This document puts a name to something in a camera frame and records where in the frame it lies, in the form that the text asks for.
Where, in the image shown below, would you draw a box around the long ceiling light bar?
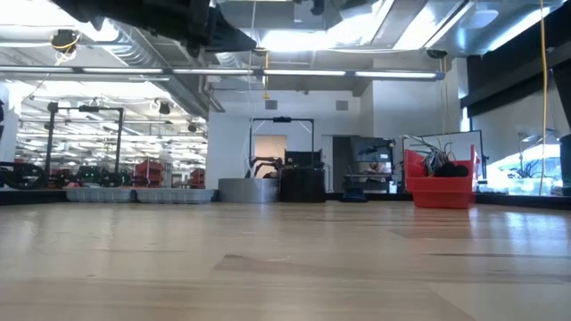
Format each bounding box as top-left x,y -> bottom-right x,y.
0,65 -> 446,82

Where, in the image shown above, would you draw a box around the yellow ceiling drop plug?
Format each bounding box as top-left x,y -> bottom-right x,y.
262,49 -> 271,100

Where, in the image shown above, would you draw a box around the ceiling cable reel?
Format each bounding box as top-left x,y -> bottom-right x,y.
50,29 -> 80,63

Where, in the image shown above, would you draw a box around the black rig post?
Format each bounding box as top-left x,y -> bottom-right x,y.
551,57 -> 571,197

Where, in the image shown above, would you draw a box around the grey plastic tray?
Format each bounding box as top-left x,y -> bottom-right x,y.
135,187 -> 218,204
65,186 -> 137,203

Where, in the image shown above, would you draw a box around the red plastic bin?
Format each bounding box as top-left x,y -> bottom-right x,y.
404,144 -> 479,210

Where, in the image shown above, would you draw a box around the grey duct tape roll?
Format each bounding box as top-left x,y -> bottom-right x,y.
218,177 -> 280,204

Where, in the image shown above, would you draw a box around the small blue black spool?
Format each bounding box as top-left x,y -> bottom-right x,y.
341,186 -> 369,203

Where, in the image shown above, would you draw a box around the black cable bundle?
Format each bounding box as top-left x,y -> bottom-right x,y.
434,160 -> 471,178

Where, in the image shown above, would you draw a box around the bundle of coloured wires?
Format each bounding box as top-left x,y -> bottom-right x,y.
400,133 -> 457,176

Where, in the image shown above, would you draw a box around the thick yellow hanging cord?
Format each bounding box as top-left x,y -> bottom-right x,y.
539,0 -> 550,197

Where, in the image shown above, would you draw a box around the black equipment cart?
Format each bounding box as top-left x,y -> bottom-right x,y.
332,136 -> 396,193

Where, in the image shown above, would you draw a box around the black gantry frame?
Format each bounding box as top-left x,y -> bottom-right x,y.
44,102 -> 125,188
248,116 -> 316,179

